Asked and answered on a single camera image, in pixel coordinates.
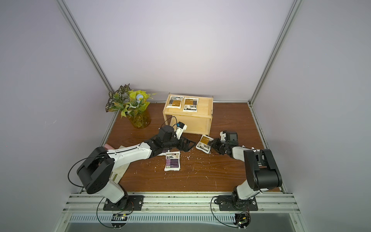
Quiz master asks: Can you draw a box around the aluminium front rail frame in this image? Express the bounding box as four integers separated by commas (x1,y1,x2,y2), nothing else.
54,192,308,232

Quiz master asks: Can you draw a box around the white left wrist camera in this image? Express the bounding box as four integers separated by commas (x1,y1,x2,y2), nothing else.
175,122,187,140

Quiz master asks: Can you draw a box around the purple coffee bag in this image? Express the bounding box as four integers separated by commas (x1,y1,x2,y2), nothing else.
164,151,181,172
158,150,170,156

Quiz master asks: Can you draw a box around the amber transparent plastic vase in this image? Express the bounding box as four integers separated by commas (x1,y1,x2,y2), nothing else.
128,110,151,129

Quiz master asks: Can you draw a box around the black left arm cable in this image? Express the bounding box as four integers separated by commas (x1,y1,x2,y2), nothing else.
67,155,99,189

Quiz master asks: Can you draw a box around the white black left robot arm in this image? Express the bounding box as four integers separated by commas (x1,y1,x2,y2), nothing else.
76,124,197,204

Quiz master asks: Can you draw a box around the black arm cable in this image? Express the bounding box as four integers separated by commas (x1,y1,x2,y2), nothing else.
210,196,238,229
67,155,99,189

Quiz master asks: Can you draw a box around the purple pink small shovel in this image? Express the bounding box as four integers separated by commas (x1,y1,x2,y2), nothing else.
104,144,114,150

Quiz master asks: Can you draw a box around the right small circuit board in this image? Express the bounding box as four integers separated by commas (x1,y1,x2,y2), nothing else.
234,212,251,230

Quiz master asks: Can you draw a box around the artificial green leafy plant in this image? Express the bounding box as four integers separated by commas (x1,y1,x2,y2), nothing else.
105,84,156,117

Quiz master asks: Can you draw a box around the beige green gardening glove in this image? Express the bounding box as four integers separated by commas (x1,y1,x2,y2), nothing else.
108,146,134,184

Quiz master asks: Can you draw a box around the yellow coffee bag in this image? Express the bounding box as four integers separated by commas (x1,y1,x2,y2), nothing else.
183,98,199,112
166,95,184,109
196,135,214,154

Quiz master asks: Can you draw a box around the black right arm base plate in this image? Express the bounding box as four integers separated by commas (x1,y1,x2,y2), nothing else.
213,195,259,211

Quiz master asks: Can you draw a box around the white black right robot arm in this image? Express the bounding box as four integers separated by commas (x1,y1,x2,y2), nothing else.
208,130,283,200

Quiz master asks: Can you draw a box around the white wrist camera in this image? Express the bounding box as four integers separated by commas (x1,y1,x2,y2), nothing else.
220,130,229,142
175,122,187,140

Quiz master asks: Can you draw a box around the light wooden two-tier shelf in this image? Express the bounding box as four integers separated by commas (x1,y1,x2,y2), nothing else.
163,93,214,135

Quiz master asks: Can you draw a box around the small circuit board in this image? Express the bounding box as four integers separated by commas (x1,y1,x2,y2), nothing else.
234,212,251,230
111,213,128,229

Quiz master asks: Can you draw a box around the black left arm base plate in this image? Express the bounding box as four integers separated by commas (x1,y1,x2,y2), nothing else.
103,195,145,211

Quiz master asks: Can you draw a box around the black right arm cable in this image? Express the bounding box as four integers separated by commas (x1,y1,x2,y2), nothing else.
210,196,238,229

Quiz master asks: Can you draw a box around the left small circuit board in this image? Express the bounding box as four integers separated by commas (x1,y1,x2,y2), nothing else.
111,213,128,229

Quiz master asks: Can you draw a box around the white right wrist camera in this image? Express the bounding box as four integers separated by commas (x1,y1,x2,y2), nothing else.
220,130,229,142

